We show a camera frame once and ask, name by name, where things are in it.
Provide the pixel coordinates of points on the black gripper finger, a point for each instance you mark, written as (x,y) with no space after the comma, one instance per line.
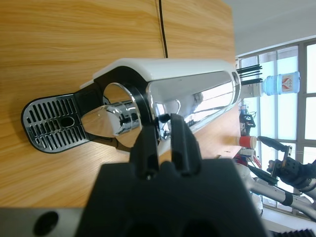
(185,153)
(264,175)
(274,143)
(145,153)

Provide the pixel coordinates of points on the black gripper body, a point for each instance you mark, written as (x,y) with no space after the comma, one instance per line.
(293,170)

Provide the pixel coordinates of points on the white capsule coffee machine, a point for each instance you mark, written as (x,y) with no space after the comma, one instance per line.
(172,71)

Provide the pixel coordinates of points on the robot arm grey base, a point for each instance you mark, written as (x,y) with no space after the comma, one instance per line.
(276,193)

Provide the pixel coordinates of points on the red and white paper cup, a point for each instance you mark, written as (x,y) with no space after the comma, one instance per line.
(247,142)

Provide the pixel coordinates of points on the white framed window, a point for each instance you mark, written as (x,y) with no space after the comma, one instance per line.
(269,116)

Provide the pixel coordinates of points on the blue water dispenser jug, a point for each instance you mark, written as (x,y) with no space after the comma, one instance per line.
(279,84)

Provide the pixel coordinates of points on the black capsule holder with rods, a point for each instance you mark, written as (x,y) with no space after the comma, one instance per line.
(247,72)

